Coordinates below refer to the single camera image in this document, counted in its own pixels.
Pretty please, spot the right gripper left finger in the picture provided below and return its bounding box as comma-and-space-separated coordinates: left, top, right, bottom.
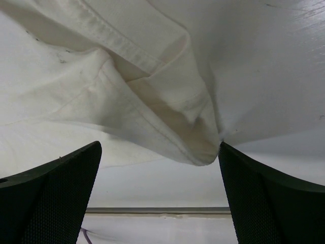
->
1, 141, 102, 243

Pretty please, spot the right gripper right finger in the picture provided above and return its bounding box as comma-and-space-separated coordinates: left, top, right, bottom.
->
218, 142, 324, 243

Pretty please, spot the white t shirt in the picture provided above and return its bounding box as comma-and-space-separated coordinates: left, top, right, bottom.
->
1, 1, 219, 173

